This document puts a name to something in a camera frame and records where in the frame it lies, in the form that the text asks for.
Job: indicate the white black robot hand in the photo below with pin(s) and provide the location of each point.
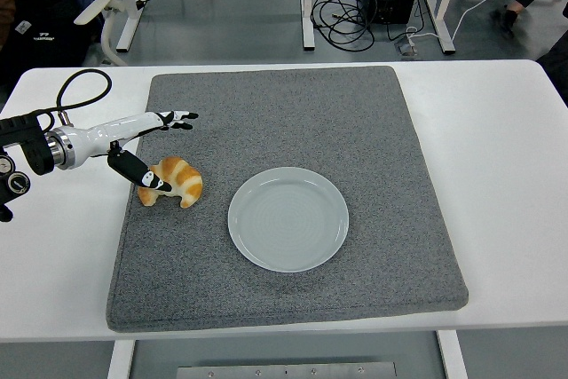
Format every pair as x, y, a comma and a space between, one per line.
106, 132

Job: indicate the golden croissant bread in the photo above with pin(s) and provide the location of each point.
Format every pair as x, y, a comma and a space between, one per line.
186, 179

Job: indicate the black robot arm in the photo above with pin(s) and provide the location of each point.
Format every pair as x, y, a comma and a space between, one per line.
35, 152

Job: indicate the pale grey round plate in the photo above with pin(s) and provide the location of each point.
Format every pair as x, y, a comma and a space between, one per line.
288, 219

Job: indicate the grey metal plate with screws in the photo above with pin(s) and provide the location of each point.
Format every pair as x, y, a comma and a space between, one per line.
244, 372

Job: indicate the white desk leg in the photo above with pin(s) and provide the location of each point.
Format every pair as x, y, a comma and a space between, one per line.
128, 28
307, 19
444, 37

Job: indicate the white chair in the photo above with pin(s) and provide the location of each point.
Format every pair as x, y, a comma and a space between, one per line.
93, 10

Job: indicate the person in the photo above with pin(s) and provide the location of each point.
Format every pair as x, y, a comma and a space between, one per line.
44, 19

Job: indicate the white table leg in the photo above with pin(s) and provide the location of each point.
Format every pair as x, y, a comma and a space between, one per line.
452, 357
120, 359

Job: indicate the grey felt mat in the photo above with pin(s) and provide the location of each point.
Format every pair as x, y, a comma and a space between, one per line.
355, 130

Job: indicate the grey floor socket box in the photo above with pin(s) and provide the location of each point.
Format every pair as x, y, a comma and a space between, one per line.
408, 50

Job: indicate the dark cloth-covered object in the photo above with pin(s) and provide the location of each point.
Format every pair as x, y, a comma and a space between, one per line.
554, 73

